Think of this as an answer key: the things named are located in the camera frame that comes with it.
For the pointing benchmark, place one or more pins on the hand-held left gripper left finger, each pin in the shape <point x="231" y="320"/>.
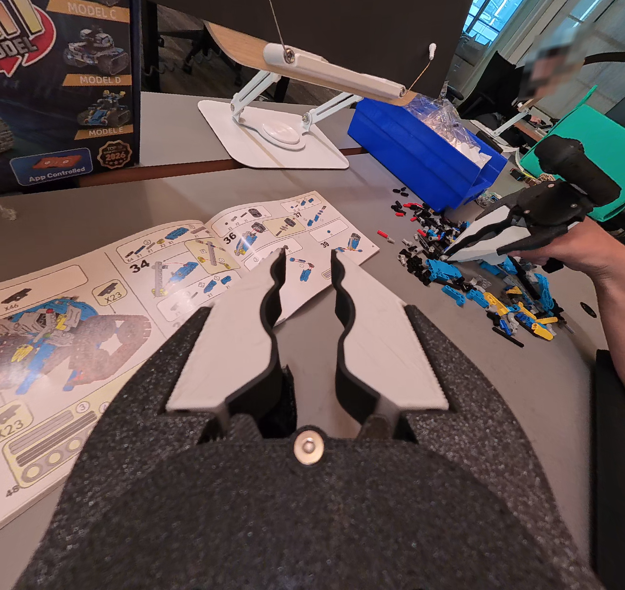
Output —
<point x="224" y="355"/>

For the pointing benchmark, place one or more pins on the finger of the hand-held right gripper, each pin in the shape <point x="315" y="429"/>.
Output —
<point x="503" y="243"/>
<point x="495" y="216"/>

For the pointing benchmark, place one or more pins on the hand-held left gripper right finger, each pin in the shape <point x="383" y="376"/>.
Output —
<point x="390" y="355"/>

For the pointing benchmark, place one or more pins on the pile of building block pieces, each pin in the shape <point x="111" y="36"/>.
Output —
<point x="439" y="270"/>

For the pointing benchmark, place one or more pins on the grey desk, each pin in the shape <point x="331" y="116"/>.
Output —
<point x="361" y="184"/>

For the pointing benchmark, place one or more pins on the person's right hand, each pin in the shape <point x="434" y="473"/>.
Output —
<point x="581" y="248"/>

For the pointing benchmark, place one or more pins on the teal plastic case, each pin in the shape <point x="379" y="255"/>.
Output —
<point x="586" y="126"/>

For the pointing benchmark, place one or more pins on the blue plastic bin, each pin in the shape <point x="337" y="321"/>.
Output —
<point x="415" y="160"/>

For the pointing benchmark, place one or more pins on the instruction booklet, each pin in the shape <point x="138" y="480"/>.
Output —
<point x="146" y="267"/>

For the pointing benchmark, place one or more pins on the black monitor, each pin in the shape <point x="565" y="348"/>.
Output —
<point x="493" y="82"/>

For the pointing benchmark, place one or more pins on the white laptop stand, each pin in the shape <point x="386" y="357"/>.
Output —
<point x="273" y="150"/>

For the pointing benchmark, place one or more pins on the black partition panel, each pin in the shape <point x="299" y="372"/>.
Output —
<point x="342" y="13"/>

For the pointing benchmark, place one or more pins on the toy set product box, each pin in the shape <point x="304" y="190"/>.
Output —
<point x="73" y="62"/>

